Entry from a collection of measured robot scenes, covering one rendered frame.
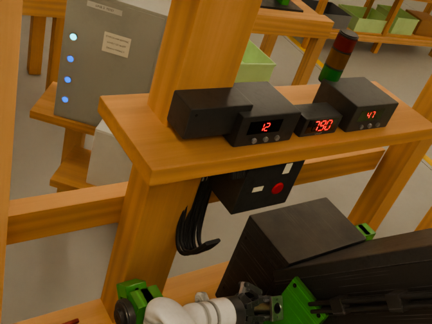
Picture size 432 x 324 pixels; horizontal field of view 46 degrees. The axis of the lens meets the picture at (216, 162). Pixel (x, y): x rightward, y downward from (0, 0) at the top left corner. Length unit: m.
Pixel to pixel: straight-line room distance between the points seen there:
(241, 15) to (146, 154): 0.31
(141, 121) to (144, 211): 0.24
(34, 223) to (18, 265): 1.56
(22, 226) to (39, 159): 2.19
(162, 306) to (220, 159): 0.30
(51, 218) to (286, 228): 0.60
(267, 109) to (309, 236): 0.46
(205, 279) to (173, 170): 0.77
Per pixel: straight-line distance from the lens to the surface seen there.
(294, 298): 1.24
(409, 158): 1.87
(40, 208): 1.20
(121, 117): 1.04
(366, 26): 6.81
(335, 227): 1.48
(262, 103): 1.09
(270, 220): 1.40
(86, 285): 2.71
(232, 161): 1.02
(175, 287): 1.62
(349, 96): 1.28
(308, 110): 1.19
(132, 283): 1.26
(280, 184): 1.21
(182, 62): 0.98
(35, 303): 2.63
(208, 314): 1.08
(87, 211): 1.25
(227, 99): 1.02
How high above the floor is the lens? 2.10
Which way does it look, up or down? 34 degrees down
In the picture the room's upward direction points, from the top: 20 degrees clockwise
